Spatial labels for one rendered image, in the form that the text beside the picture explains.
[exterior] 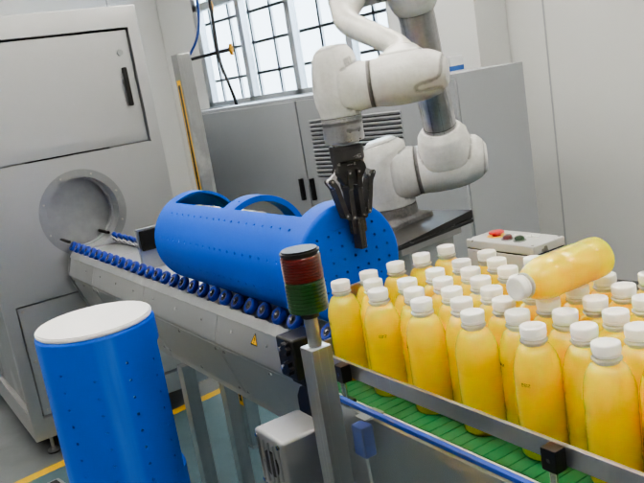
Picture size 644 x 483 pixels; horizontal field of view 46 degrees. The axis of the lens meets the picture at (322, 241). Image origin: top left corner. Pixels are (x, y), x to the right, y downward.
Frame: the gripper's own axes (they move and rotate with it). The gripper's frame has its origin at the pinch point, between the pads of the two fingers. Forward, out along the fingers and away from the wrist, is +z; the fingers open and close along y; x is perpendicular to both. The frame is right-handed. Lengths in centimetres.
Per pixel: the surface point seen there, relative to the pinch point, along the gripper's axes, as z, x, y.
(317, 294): -3, -41, -38
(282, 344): 16.8, -5.1, -26.8
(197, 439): 81, 103, -11
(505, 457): 26, -59, -20
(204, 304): 23, 65, -13
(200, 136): -21, 146, 32
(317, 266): -7, -41, -37
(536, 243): 6.1, -29.2, 24.4
